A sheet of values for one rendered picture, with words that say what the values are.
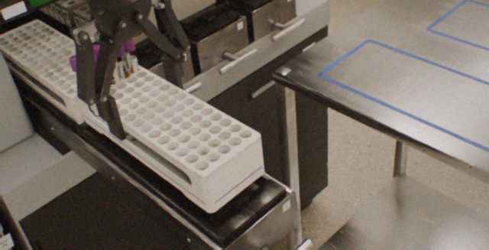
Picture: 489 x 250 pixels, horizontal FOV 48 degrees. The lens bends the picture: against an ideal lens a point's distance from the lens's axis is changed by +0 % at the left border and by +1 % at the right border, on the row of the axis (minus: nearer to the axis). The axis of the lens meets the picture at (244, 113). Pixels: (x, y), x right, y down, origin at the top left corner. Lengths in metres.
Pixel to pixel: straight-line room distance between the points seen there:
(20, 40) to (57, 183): 0.28
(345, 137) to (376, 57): 1.11
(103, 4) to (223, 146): 0.22
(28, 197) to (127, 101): 0.29
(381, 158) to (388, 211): 0.57
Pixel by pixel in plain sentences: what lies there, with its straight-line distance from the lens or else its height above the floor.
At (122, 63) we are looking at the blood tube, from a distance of 0.84.
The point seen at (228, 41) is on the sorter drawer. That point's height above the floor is 0.77.
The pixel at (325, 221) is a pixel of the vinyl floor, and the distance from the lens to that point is 1.77.
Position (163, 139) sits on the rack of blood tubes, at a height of 0.89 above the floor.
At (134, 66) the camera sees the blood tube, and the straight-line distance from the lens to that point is 0.85.
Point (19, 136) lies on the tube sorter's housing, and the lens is 1.05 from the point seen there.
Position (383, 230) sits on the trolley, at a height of 0.28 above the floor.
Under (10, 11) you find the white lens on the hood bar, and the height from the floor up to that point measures 0.98.
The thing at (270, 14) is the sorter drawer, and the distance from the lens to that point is 1.20.
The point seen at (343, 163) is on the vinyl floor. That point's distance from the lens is 1.95.
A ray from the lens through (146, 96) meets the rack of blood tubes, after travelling 0.79.
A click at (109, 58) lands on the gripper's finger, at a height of 0.99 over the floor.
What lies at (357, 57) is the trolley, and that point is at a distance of 0.97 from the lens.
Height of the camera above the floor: 1.34
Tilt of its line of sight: 38 degrees down
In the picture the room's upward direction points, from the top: 7 degrees counter-clockwise
